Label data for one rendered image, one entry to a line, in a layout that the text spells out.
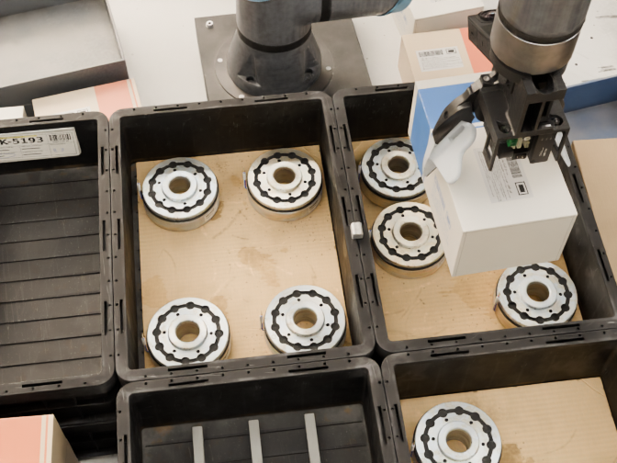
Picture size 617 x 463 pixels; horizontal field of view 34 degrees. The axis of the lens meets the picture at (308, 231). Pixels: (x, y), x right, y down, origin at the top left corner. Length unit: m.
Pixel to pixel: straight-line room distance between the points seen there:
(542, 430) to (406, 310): 0.22
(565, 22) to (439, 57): 0.79
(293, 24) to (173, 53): 0.30
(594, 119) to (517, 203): 0.68
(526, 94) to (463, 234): 0.18
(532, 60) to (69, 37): 1.00
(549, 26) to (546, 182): 0.24
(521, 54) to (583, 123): 0.81
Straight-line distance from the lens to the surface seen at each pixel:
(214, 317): 1.28
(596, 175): 1.45
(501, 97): 0.99
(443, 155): 1.05
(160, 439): 1.26
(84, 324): 1.34
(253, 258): 1.36
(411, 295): 1.34
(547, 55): 0.91
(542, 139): 0.99
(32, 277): 1.38
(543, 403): 1.30
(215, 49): 1.70
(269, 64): 1.58
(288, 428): 1.25
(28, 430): 1.18
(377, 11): 1.56
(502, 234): 1.05
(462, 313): 1.33
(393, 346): 1.19
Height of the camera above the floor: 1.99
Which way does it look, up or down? 57 degrees down
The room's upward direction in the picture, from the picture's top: 1 degrees clockwise
